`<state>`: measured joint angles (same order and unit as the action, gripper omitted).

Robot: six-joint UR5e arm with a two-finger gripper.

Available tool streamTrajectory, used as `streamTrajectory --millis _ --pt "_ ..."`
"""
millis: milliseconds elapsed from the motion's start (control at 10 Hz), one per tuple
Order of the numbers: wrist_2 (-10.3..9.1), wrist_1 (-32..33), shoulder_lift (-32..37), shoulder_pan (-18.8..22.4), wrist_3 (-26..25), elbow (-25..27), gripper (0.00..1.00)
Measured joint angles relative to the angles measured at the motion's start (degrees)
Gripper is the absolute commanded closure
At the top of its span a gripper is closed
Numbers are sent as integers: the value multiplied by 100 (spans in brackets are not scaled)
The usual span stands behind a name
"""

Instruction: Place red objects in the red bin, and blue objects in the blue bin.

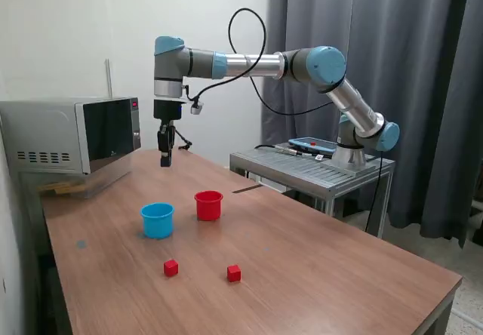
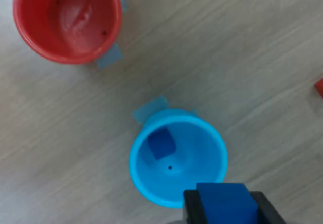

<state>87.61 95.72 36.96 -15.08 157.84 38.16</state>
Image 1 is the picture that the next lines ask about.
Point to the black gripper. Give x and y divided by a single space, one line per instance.
168 110

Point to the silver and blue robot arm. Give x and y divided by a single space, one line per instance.
324 63

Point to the red plastic cup bin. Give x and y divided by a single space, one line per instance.
208 204

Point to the blue plastic cup bin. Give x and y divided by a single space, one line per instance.
157 222

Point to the thin dark flat strip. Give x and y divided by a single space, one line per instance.
247 189

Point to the light wooden pieces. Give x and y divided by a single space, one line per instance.
60 188

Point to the red cube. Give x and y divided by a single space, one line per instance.
170 268
234 273

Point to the silver microwave oven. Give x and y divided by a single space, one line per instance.
45 131

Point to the aluminium profile robot stand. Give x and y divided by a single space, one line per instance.
302 173

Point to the blue grey teach pendant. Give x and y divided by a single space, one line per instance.
311 144

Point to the aluminium robot mounting plate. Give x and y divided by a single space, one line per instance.
362 167

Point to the dark grey curtain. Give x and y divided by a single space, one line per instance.
415 123

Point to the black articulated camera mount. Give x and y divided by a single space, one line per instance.
180 139

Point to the small silver wrist camera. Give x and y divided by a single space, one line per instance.
196 108

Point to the white wall conduit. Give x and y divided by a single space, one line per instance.
108 78

